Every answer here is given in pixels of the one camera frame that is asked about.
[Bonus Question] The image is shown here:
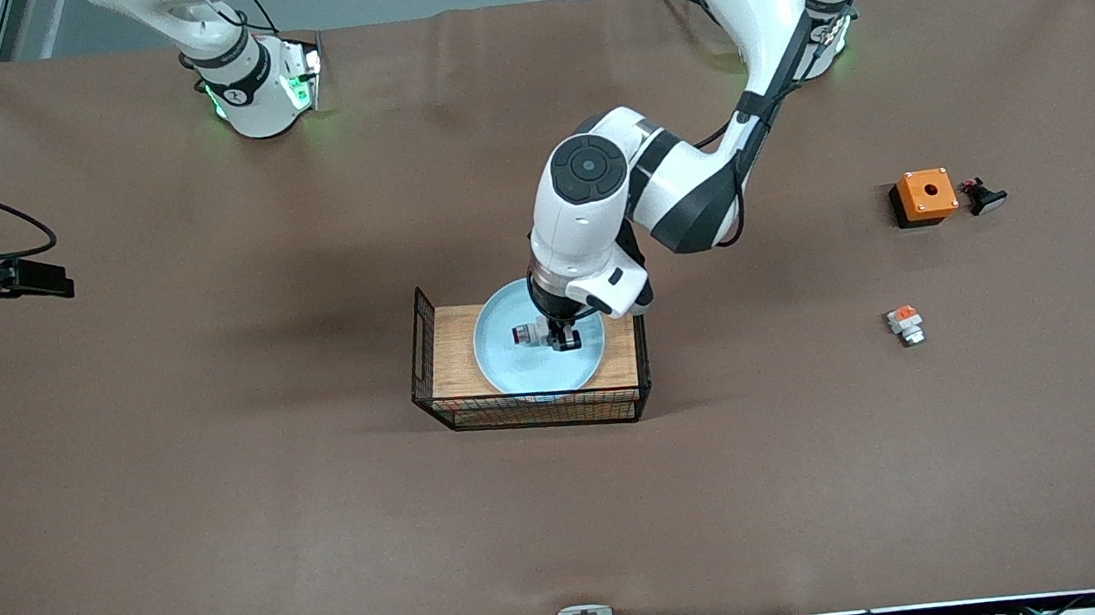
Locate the orange white contact block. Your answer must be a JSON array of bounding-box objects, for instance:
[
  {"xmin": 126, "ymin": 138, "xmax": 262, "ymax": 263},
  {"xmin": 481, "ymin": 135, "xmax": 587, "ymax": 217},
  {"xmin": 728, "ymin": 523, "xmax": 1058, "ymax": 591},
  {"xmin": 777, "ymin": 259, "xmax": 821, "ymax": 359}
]
[{"xmin": 886, "ymin": 303, "xmax": 928, "ymax": 349}]

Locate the black right base cable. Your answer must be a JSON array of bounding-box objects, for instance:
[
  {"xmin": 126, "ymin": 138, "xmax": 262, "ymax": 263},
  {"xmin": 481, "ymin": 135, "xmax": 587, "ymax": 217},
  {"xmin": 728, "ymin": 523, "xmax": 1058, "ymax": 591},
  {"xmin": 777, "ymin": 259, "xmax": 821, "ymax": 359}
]
[{"xmin": 206, "ymin": 0, "xmax": 281, "ymax": 39}]

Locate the brown table cover sheet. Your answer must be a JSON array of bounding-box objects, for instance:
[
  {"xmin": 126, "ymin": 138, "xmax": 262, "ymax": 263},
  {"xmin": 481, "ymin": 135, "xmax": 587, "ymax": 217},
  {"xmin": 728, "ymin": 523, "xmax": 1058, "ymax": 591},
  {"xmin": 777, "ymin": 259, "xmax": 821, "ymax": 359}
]
[{"xmin": 0, "ymin": 0, "xmax": 1095, "ymax": 615}]

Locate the black push button switch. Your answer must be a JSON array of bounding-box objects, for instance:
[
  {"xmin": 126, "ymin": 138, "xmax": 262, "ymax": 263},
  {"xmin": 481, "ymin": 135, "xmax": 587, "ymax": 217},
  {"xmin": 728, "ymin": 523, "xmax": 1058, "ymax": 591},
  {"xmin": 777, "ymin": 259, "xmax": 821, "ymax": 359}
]
[{"xmin": 959, "ymin": 174, "xmax": 1011, "ymax": 218}]

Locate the orange button enclosure box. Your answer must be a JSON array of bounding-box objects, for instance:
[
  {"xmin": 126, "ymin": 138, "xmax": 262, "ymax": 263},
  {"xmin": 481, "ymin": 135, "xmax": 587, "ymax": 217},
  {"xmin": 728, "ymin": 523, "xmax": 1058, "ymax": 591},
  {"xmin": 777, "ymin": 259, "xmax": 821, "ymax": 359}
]
[{"xmin": 887, "ymin": 167, "xmax": 961, "ymax": 231}]

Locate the black wire rack wooden top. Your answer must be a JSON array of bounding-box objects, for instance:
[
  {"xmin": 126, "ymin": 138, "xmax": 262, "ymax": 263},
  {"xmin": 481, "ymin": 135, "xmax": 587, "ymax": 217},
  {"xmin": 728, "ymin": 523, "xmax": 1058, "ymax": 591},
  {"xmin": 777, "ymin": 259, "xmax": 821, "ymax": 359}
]
[{"xmin": 401, "ymin": 265, "xmax": 657, "ymax": 444}]

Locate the light blue round plate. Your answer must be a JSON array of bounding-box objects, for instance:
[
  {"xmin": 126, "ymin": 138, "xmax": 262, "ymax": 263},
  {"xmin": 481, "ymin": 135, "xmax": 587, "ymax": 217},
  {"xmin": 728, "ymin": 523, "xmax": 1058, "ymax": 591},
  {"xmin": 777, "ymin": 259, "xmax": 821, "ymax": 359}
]
[{"xmin": 467, "ymin": 270, "xmax": 611, "ymax": 401}]

